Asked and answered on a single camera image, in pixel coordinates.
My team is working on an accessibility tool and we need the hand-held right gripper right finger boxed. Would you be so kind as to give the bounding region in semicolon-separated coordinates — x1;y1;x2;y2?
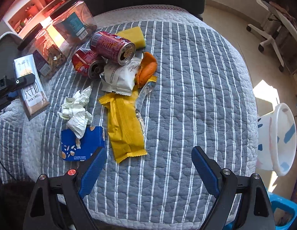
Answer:
191;146;276;230

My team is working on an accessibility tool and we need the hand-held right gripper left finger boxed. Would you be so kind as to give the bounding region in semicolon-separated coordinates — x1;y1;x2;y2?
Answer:
23;147;108;230

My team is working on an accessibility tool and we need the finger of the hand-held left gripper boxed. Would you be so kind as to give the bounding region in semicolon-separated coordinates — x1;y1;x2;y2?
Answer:
14;74;35;88
0;91;21;112

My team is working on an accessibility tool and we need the white brown paper packet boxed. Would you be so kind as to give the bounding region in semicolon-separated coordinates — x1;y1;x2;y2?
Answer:
13;54;51;121

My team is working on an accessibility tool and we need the blue tissue pack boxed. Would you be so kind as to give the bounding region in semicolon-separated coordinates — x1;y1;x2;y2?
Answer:
60;126;107;161

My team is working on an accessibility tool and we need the white tissue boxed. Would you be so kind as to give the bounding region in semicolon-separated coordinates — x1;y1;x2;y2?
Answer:
66;111;93;140
57;86;93;120

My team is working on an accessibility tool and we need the yellow snack wrapper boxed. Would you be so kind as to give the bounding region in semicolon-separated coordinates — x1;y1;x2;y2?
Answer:
98;91;148;164

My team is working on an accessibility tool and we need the crushed red drink can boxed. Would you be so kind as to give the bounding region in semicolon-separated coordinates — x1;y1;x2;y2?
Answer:
71;48;106;79

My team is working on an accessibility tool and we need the white plastic bin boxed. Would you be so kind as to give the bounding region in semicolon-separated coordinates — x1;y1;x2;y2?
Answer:
256;103;297;176

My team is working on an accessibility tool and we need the clear foil wrapper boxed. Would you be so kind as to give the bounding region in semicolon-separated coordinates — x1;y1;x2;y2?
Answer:
135;75;158;135

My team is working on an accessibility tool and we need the white snack wrapper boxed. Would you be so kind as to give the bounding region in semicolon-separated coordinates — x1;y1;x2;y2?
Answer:
101;58;142;97

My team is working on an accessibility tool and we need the orange peel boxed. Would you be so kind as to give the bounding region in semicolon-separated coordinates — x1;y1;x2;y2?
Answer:
135;52;158;88

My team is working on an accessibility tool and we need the plastic jar with purple label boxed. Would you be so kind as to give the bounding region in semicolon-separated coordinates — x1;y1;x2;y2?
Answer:
17;23;67;77

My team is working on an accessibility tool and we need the plastic jar with teal label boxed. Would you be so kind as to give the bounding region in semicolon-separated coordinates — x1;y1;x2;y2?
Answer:
50;1;98;47

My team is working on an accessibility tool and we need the white storage shelf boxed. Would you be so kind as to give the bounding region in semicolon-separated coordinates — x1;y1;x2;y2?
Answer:
3;0;91;39

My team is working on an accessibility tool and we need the blue plastic stool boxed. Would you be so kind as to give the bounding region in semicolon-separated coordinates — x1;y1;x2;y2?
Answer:
223;192;297;230

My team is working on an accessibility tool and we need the grey striped quilted blanket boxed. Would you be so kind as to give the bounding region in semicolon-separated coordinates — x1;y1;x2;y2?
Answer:
0;5;259;223

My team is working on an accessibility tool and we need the yellow sponge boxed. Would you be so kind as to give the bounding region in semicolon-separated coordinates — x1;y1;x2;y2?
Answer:
115;26;146;51

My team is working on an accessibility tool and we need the white office chair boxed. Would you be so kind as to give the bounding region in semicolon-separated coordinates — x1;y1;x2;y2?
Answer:
247;0;297;72

